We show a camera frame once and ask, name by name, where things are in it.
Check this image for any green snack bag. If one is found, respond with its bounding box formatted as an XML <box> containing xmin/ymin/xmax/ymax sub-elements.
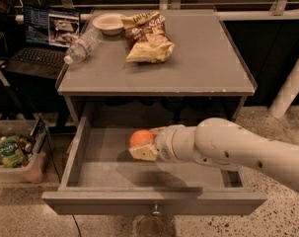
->
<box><xmin>0</xmin><ymin>135</ymin><xmax>28</xmax><ymax>168</ymax></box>

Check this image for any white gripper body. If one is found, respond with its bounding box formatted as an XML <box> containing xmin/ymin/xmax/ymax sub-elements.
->
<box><xmin>154</xmin><ymin>124</ymin><xmax>184</xmax><ymax>162</ymax></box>

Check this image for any grey open top drawer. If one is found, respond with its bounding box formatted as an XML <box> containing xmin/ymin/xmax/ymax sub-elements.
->
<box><xmin>42</xmin><ymin>118</ymin><xmax>266</xmax><ymax>215</ymax></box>

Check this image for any yellow brown chip bag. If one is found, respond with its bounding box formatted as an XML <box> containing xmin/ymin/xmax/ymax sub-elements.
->
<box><xmin>121</xmin><ymin>11</ymin><xmax>175</xmax><ymax>63</ymax></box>

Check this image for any grey cabinet counter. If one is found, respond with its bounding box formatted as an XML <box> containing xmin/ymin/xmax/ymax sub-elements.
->
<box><xmin>56</xmin><ymin>10</ymin><xmax>257</xmax><ymax>122</ymax></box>

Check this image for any black floor cable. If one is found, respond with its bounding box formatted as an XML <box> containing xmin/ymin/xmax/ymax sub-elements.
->
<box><xmin>71</xmin><ymin>214</ymin><xmax>83</xmax><ymax>237</ymax></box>

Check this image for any black open laptop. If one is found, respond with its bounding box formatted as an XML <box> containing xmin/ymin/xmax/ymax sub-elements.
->
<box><xmin>5</xmin><ymin>5</ymin><xmax>81</xmax><ymax>79</ymax></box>

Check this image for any white paper bowl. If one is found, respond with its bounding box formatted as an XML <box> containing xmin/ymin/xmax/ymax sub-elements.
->
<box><xmin>92</xmin><ymin>13</ymin><xmax>123</xmax><ymax>36</ymax></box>

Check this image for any metal drawer knob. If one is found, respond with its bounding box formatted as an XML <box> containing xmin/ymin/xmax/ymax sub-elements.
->
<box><xmin>151</xmin><ymin>204</ymin><xmax>161</xmax><ymax>216</ymax></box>

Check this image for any clear plastic storage bin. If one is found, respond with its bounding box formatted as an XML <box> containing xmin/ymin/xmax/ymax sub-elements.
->
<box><xmin>0</xmin><ymin>119</ymin><xmax>51</xmax><ymax>183</ymax></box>

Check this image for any orange fruit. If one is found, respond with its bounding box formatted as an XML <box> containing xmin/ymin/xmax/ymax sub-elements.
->
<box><xmin>129</xmin><ymin>129</ymin><xmax>155</xmax><ymax>147</ymax></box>

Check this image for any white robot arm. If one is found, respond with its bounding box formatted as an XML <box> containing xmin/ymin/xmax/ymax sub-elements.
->
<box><xmin>129</xmin><ymin>118</ymin><xmax>299</xmax><ymax>193</ymax></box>

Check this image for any clear plastic water bottle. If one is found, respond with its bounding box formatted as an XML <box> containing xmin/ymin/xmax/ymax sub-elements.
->
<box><xmin>64</xmin><ymin>28</ymin><xmax>103</xmax><ymax>64</ymax></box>

